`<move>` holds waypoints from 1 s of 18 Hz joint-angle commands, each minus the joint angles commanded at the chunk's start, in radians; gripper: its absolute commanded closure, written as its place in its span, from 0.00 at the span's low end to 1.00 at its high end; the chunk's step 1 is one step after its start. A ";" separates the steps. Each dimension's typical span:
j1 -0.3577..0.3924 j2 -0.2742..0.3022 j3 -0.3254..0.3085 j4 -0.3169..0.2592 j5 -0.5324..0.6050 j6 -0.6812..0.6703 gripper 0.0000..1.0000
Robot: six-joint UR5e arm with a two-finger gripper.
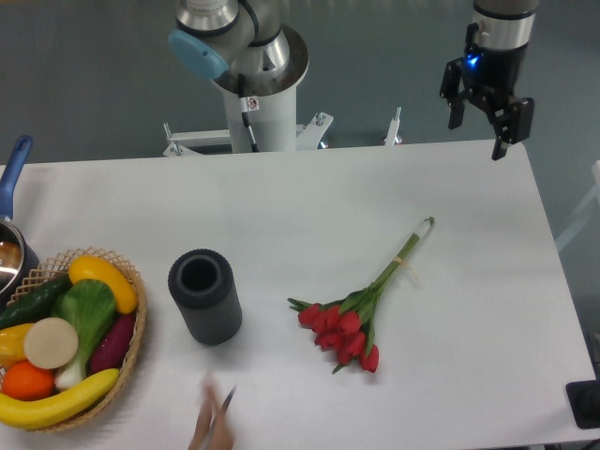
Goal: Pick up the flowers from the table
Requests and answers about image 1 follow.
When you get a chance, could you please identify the white frame at right edge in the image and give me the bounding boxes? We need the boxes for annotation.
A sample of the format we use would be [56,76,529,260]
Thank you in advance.
[554,160,599,252]

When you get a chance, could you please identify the beige round slice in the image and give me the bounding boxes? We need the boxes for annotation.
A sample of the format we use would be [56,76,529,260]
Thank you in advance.
[23,317,79,369]

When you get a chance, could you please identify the blue handled saucepan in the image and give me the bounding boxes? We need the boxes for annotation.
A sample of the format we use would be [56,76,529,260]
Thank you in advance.
[1,135,38,311]

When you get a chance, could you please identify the red tulip bouquet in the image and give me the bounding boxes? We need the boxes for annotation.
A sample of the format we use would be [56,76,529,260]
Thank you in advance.
[287,217,436,374]

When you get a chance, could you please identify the woven wicker basket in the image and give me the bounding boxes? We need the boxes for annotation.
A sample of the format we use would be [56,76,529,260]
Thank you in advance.
[8,247,146,432]

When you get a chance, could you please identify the purple sweet potato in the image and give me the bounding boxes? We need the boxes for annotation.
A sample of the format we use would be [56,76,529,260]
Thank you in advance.
[88,314,135,374]

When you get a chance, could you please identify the dark grey ribbed vase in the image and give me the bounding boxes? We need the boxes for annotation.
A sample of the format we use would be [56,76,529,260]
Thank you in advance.
[168,248,243,346]

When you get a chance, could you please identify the yellow bell pepper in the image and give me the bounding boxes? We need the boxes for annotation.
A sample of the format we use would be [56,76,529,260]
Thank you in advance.
[0,323,33,368]

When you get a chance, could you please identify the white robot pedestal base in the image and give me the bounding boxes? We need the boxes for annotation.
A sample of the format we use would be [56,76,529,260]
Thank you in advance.
[162,82,404,158]

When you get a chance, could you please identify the black device at table edge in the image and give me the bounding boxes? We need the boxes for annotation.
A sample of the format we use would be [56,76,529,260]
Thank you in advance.
[565,380,599,429]

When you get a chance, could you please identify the orange fruit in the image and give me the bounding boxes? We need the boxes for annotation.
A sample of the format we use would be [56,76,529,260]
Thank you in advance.
[1,361,54,401]

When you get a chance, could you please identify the thin metal tool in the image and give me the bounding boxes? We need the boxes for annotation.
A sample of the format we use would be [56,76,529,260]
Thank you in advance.
[202,384,238,450]

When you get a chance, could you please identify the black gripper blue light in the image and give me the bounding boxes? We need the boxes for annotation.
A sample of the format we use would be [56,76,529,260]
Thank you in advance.
[439,44,534,160]

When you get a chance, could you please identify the green cucumber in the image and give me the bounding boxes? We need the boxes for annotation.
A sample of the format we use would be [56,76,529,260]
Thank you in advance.
[1,274,72,329]

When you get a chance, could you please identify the blurred human hand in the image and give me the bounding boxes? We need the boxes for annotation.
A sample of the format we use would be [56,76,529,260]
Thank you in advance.
[187,372,235,450]

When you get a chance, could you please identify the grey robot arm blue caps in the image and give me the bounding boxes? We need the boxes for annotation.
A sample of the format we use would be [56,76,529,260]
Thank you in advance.
[167,1,538,160]

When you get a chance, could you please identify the yellow banana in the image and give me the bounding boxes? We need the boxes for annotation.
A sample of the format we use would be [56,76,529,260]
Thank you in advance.
[1,368,120,430]

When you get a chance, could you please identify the green bok choy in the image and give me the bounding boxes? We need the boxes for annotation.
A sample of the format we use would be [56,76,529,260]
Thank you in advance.
[51,279,116,391]

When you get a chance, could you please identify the black cable on pedestal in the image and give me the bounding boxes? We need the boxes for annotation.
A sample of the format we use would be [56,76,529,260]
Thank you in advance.
[236,73,261,154]

